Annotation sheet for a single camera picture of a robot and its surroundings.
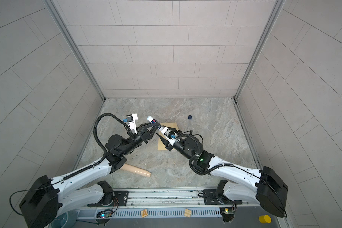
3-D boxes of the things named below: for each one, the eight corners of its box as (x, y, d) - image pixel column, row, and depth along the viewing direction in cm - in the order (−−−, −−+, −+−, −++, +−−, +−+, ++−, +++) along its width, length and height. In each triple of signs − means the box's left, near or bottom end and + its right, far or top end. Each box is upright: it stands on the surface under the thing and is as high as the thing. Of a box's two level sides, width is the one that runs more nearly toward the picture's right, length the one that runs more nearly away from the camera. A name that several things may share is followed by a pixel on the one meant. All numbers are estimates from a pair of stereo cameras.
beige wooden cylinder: (122, 169, 82) (121, 168, 80) (125, 164, 84) (124, 162, 82) (150, 177, 80) (149, 176, 78) (152, 171, 82) (151, 170, 80)
